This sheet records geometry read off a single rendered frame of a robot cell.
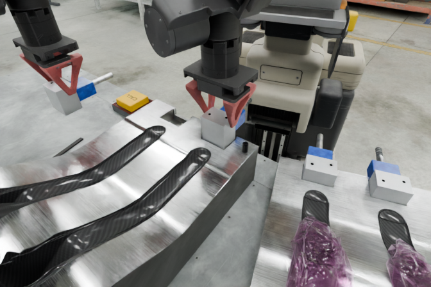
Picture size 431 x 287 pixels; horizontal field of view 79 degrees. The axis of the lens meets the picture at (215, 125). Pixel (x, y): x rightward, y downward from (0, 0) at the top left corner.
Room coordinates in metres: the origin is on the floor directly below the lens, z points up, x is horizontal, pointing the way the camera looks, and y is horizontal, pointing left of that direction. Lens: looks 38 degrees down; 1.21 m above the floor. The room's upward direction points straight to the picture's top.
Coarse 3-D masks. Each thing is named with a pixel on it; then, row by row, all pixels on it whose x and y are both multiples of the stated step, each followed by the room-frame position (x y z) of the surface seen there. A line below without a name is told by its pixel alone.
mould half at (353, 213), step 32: (288, 160) 0.34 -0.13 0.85; (288, 192) 0.27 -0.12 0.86; (352, 192) 0.27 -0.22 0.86; (416, 192) 0.27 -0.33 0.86; (288, 224) 0.20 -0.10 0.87; (352, 224) 0.21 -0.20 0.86; (416, 224) 0.21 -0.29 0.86; (288, 256) 0.14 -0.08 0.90; (352, 256) 0.15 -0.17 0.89; (384, 256) 0.15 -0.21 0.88
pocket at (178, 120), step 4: (168, 112) 0.45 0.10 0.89; (172, 112) 0.46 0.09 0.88; (164, 116) 0.44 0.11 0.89; (168, 116) 0.45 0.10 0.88; (172, 116) 0.45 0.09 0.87; (176, 116) 0.45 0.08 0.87; (180, 116) 0.45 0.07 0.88; (168, 120) 0.44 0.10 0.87; (172, 120) 0.45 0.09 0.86; (176, 120) 0.45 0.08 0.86; (180, 120) 0.45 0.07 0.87; (184, 120) 0.44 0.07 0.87; (176, 124) 0.44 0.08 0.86; (180, 124) 0.44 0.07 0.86
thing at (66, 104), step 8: (64, 80) 0.46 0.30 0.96; (80, 80) 0.48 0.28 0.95; (88, 80) 0.48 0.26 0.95; (96, 80) 0.50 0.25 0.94; (104, 80) 0.51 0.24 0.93; (48, 88) 0.43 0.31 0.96; (56, 88) 0.42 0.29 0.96; (80, 88) 0.45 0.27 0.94; (88, 88) 0.46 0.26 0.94; (48, 96) 0.44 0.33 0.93; (56, 96) 0.41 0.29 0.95; (64, 96) 0.42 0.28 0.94; (72, 96) 0.43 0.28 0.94; (80, 96) 0.45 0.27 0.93; (88, 96) 0.46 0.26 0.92; (56, 104) 0.42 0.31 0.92; (64, 104) 0.42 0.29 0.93; (72, 104) 0.43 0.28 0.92; (80, 104) 0.44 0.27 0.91; (64, 112) 0.41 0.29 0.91; (72, 112) 0.42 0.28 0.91
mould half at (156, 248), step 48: (96, 144) 0.35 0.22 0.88; (192, 144) 0.35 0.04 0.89; (240, 144) 0.35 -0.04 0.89; (96, 192) 0.24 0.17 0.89; (144, 192) 0.25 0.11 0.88; (192, 192) 0.25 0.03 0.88; (240, 192) 0.30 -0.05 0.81; (0, 240) 0.14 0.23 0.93; (144, 240) 0.16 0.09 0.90; (192, 240) 0.19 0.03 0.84
